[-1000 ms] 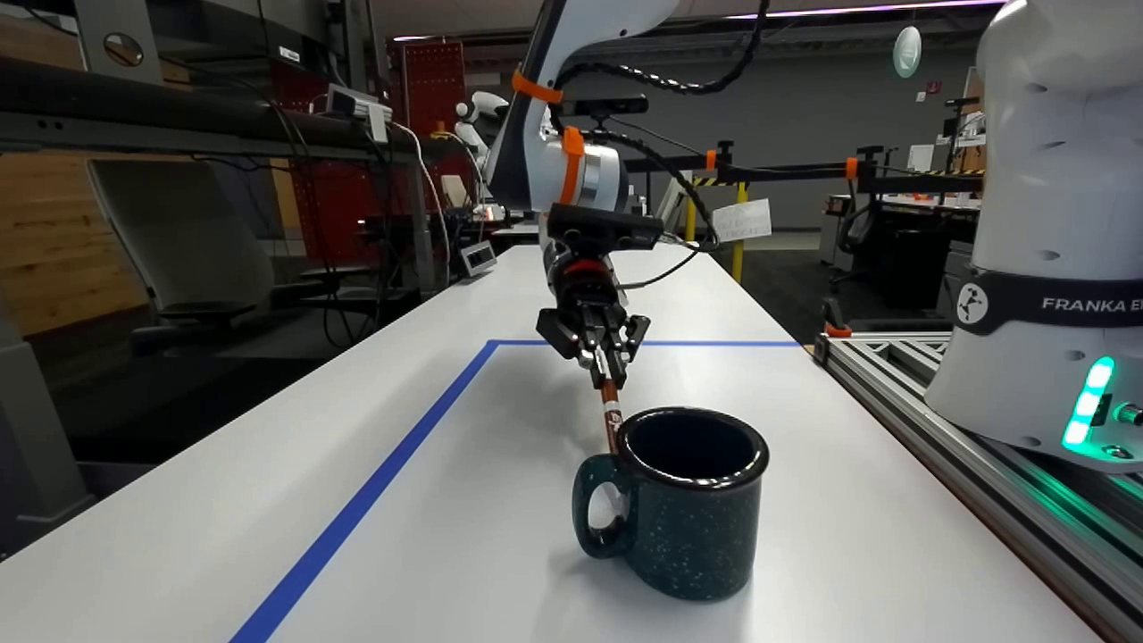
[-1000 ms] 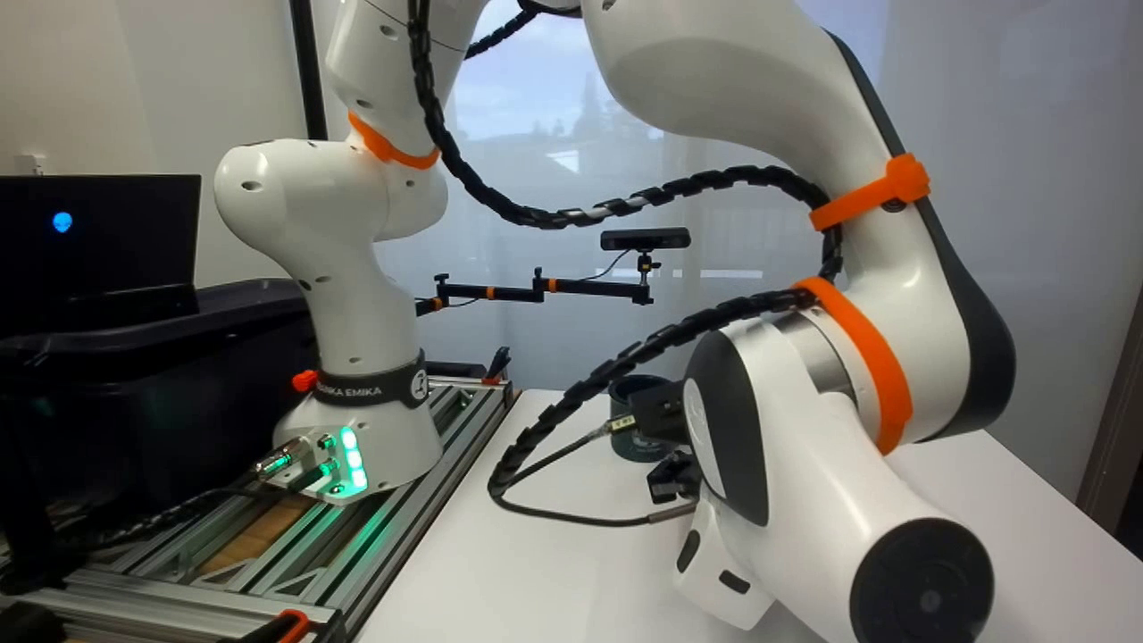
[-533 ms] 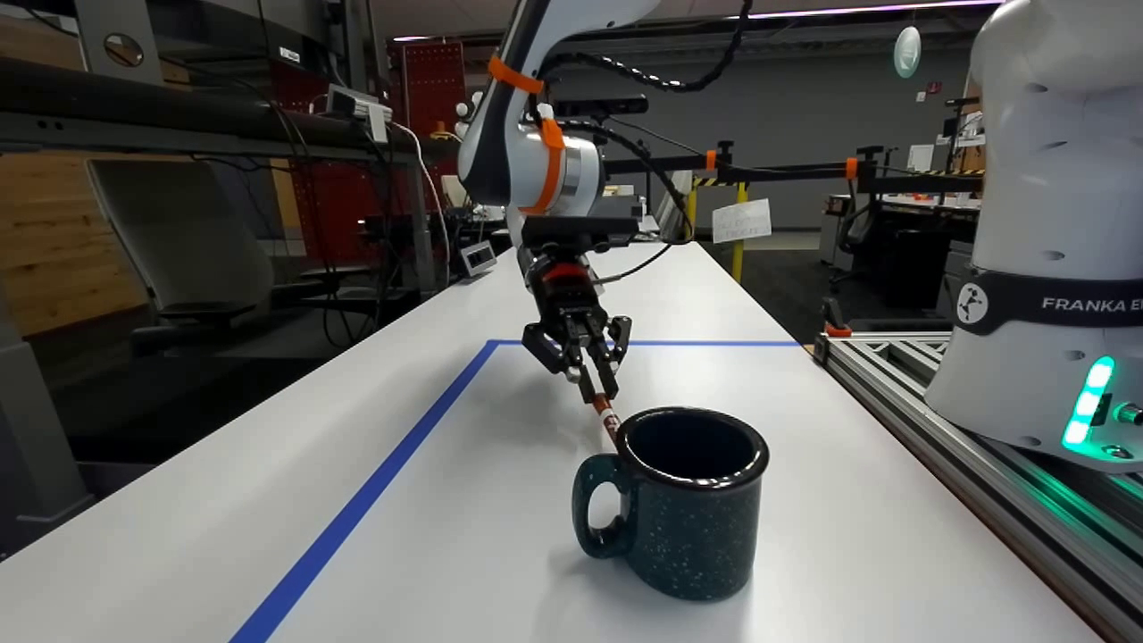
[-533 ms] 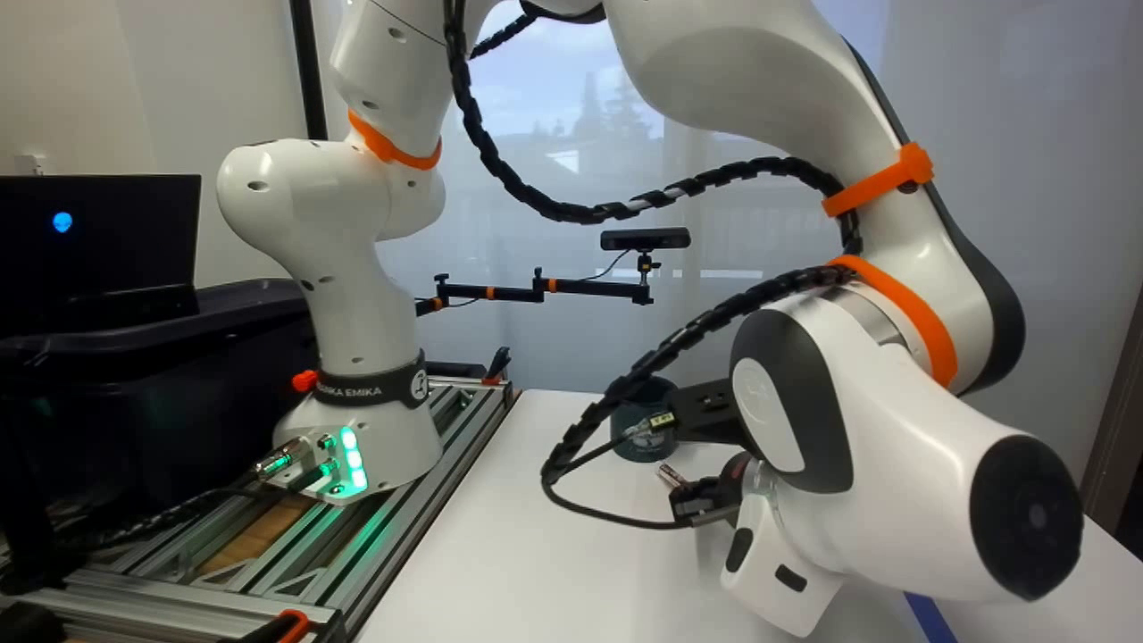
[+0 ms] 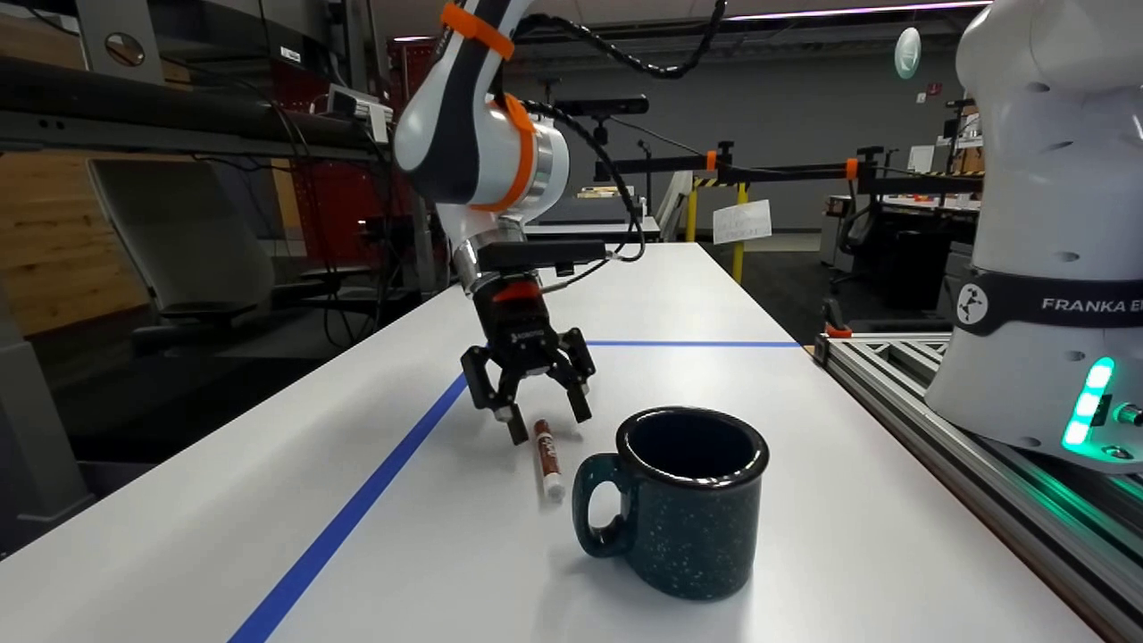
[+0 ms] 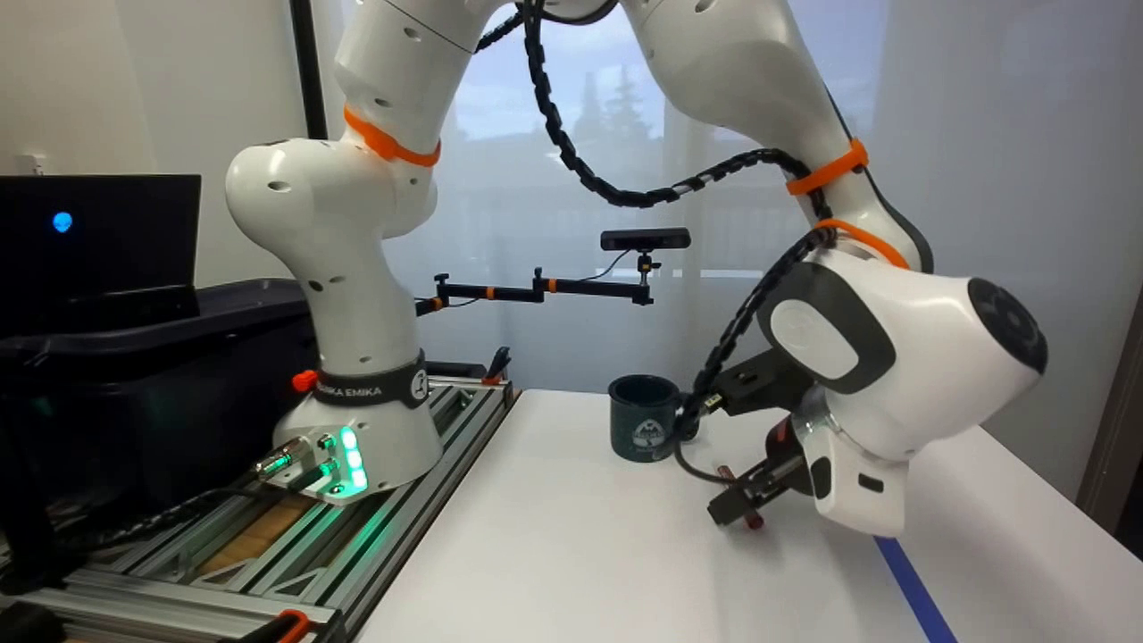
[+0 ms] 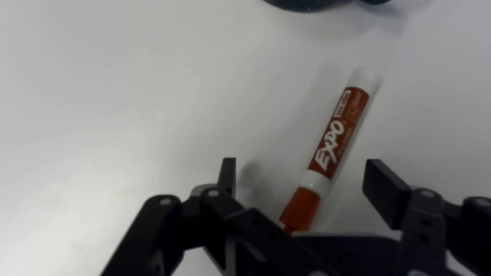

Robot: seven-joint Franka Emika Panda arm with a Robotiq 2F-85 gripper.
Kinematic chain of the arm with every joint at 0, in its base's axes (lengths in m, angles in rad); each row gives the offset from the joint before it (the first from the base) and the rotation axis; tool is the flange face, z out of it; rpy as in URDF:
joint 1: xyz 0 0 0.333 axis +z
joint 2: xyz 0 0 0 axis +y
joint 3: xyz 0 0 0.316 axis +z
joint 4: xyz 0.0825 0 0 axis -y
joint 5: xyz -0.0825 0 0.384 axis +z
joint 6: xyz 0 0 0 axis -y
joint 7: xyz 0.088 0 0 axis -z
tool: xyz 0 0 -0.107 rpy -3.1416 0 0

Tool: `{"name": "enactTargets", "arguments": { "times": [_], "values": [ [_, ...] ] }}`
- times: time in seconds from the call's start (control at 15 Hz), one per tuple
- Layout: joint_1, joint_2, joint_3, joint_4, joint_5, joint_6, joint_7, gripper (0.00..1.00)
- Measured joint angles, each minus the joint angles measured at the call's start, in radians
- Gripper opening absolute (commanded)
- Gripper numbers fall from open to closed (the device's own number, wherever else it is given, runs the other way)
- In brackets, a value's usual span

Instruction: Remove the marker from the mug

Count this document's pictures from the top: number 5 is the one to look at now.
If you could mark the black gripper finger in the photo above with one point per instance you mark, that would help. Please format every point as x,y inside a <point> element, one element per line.
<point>576,378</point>
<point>493,387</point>

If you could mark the black red gripper body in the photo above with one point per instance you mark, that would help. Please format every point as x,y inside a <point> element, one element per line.
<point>520,319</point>

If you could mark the white marker with red cap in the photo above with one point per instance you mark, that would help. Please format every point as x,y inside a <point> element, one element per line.
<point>549,467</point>

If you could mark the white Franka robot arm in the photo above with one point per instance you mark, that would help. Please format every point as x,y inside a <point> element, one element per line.
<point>1049,181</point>

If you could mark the dark green speckled mug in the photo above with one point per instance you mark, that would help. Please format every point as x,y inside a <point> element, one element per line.
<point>689,538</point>

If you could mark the blue tape strip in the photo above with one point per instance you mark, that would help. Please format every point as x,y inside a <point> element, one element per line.
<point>344,519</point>
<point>717,343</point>

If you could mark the red cabinet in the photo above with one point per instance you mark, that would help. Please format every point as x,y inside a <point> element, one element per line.
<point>344,216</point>

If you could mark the white paper sign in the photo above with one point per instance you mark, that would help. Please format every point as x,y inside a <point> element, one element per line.
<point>739,222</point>

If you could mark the black bar with orange clamps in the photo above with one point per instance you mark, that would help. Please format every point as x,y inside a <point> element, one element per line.
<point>787,169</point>

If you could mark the grey chair back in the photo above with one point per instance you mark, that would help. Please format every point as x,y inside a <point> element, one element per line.
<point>180,238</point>

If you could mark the dark background machine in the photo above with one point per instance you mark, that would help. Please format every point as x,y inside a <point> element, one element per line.
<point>906,254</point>

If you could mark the dark overhead beam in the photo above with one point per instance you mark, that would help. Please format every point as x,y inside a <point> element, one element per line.
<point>143,110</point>

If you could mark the white green oval lamp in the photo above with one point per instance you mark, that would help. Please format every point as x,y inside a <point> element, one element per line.
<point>908,54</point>

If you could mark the grey pillar with oval sign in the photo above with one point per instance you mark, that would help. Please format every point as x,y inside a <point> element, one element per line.
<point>120,42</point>

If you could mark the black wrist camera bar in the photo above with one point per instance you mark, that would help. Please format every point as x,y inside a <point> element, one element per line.
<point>542,254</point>

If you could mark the yellow post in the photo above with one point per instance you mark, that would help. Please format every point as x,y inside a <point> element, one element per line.
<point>739,233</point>

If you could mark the aluminium extrusion frame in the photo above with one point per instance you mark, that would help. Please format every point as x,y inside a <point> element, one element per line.
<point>950,417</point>

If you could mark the wooden wall panel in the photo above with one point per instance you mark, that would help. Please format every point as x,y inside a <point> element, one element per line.
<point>57,251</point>

